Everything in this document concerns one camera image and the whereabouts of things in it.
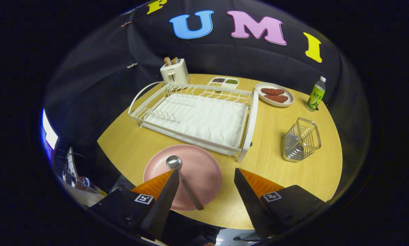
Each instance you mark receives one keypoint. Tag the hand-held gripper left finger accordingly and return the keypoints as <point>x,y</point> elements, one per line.
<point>160,212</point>

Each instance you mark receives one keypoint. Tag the beige plate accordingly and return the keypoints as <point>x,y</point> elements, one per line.
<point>258,91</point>

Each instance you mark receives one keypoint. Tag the pink plate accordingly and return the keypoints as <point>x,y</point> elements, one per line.
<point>201,167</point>

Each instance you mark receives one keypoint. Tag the pink cloth clip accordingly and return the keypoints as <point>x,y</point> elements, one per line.
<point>126,24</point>

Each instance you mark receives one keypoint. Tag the green label drink bottle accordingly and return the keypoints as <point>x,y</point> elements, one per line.
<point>316,97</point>

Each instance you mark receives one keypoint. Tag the white toaster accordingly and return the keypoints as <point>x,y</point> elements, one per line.
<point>175,73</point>

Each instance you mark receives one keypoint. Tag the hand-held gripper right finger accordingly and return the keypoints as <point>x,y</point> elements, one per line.
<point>252,212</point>

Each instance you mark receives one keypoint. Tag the brown meat patty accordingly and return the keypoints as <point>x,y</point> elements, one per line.
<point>276,98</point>
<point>272,91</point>

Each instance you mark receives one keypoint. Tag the white cloth clip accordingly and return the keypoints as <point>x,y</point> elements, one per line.
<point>132,65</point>

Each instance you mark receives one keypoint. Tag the toast slice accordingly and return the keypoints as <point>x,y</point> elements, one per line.
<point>167,61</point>
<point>174,60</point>

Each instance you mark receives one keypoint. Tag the white divided condiment tray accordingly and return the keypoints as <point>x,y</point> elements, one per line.
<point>223,85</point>

